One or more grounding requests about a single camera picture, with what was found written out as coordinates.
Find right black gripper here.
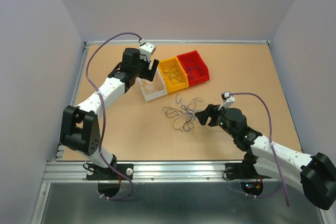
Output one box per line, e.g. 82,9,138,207
194,102,236,138

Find purple thin wire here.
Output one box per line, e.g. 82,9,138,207
183,56,207,82
162,93,204,133

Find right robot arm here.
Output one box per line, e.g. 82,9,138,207
195,104,335,210

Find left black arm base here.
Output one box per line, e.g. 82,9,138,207
82,163,134,181

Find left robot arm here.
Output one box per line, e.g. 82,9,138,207
60,42,159,179

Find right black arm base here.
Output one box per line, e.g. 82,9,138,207
220,161,271,181

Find yellow plastic bin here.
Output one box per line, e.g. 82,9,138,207
159,57,189,93

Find white plastic bin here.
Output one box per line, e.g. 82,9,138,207
137,69,167,102

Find red plastic bin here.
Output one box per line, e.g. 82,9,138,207
177,50,209,87

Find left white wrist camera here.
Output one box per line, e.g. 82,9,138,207
139,40,156,62

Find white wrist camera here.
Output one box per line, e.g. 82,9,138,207
139,40,156,62
218,92,235,110

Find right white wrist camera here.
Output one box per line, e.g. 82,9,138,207
218,92,235,110

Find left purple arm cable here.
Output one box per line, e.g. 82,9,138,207
85,33,144,200

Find aluminium front rail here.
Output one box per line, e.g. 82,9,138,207
41,158,323,183

